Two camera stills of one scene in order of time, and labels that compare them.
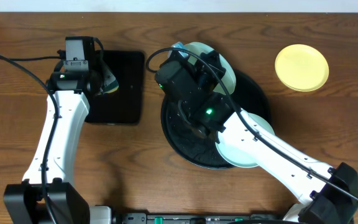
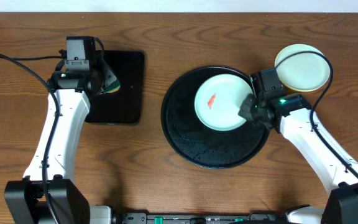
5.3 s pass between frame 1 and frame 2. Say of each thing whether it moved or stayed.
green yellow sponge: stayed
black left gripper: stayed
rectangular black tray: stayed
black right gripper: moved
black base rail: stayed
